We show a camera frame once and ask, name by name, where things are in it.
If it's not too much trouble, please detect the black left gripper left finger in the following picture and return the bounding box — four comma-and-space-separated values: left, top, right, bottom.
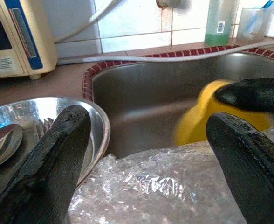
0, 105, 92, 224

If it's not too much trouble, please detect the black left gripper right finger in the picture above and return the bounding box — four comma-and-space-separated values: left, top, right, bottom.
206, 112, 274, 224

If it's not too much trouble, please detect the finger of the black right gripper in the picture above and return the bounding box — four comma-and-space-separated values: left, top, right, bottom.
215, 78, 274, 115

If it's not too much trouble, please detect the stainless steel bowl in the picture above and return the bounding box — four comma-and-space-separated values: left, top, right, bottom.
0, 97, 111, 203

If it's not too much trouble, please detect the yellow plastic bowl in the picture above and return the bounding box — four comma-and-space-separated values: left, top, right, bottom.
175, 79, 273, 147

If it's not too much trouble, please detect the clear plastic cup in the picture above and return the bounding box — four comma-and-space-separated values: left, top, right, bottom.
236, 7, 274, 42

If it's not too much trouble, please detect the green dish soap bottle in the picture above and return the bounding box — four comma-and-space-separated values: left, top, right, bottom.
204, 0, 240, 47

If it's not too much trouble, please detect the blue toothbrush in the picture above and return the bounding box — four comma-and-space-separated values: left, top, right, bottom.
243, 0, 274, 34

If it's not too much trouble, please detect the empty steel sink basin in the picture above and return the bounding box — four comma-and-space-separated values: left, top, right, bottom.
82, 46, 274, 160

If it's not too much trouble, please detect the clear bubble wrap sheet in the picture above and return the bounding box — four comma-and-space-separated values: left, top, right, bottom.
68, 127, 274, 224

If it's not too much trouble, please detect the cream water ioniser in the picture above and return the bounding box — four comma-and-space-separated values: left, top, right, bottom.
0, 0, 59, 82

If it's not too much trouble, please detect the thin white tube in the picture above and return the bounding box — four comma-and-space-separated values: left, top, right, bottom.
54, 0, 124, 44

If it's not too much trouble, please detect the grey water hose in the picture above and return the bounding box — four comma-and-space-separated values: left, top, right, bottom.
57, 41, 274, 66

